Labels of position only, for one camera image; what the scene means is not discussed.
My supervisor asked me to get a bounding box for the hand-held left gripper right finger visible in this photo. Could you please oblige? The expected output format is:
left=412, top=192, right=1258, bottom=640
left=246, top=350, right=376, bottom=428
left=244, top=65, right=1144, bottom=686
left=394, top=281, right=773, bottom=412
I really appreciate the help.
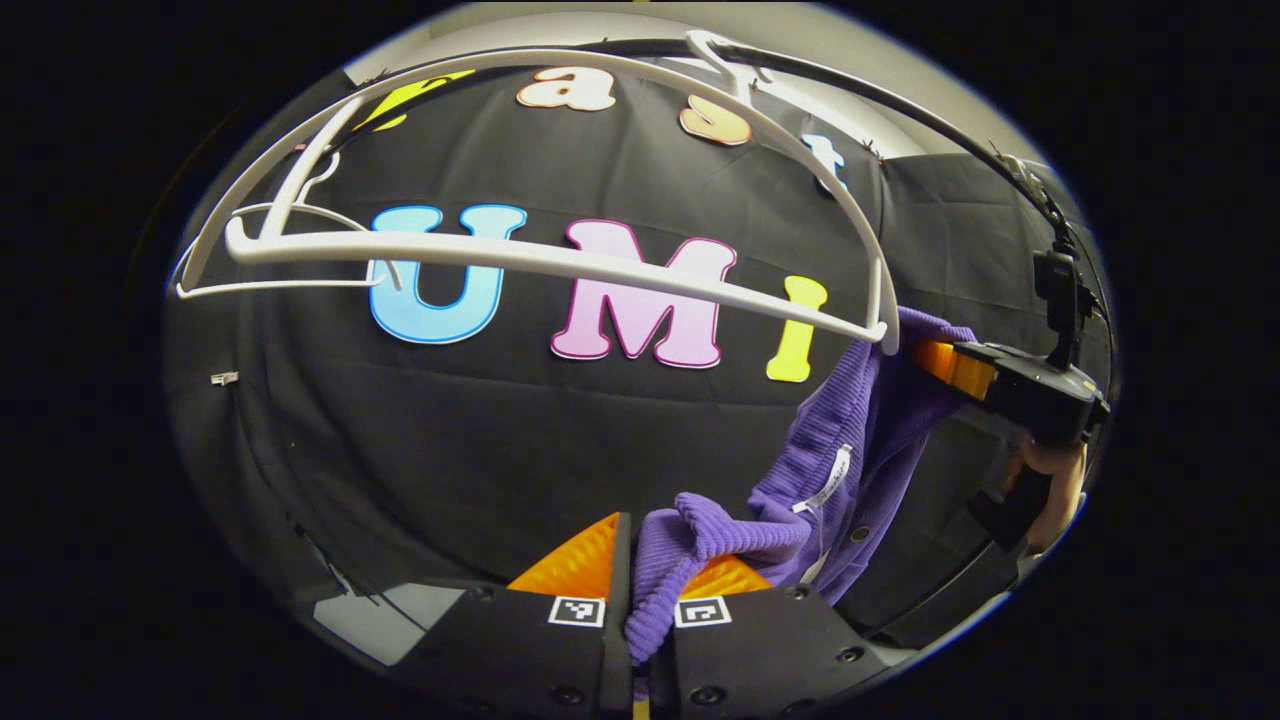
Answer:
left=650, top=555, right=892, bottom=717

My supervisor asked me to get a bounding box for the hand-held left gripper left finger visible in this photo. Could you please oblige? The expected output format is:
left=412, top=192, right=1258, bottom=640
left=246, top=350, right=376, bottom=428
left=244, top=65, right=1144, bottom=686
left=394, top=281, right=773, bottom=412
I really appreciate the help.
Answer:
left=395, top=510, right=634, bottom=717

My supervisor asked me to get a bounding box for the purple knit shirt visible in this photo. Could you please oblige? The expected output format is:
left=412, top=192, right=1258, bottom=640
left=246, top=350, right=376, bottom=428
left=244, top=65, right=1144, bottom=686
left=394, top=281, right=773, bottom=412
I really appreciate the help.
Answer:
left=622, top=305, right=986, bottom=667

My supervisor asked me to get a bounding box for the black clothes rack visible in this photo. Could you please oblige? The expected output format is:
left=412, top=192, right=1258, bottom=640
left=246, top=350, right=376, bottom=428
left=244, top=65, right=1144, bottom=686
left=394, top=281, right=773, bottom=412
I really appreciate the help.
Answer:
left=420, top=36, right=1066, bottom=236

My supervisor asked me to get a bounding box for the white plastic clothes hanger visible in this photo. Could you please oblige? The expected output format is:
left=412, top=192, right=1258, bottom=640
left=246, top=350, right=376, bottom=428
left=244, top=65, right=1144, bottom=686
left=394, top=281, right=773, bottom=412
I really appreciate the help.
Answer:
left=175, top=150, right=403, bottom=301
left=178, top=30, right=902, bottom=357

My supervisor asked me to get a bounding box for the row of black backdrop clips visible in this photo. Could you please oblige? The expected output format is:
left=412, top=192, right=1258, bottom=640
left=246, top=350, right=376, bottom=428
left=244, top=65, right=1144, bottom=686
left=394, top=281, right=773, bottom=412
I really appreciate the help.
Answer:
left=370, top=36, right=1006, bottom=166

